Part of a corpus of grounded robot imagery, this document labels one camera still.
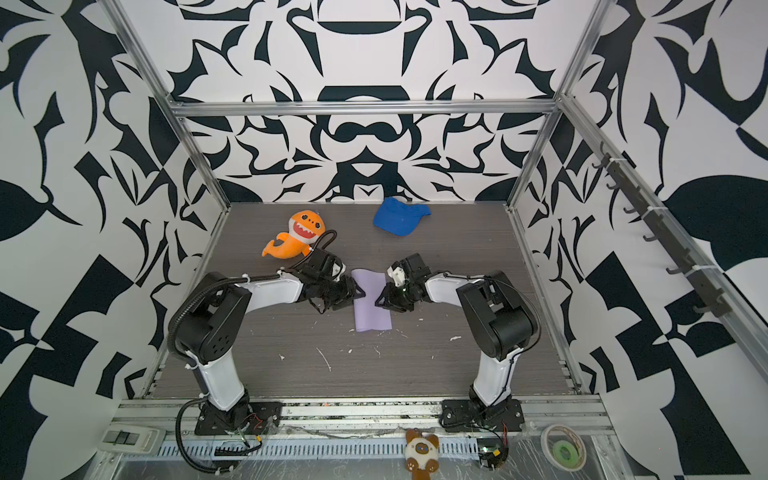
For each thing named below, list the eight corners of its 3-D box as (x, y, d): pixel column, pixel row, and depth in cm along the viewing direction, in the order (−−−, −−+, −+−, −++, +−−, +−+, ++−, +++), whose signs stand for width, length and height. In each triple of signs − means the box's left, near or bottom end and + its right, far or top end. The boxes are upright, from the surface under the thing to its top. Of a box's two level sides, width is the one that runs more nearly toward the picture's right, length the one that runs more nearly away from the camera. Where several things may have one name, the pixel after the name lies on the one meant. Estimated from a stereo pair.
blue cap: (372, 227, 117) (371, 216, 112) (388, 203, 125) (389, 192, 120) (413, 243, 112) (414, 232, 107) (427, 218, 120) (429, 206, 116)
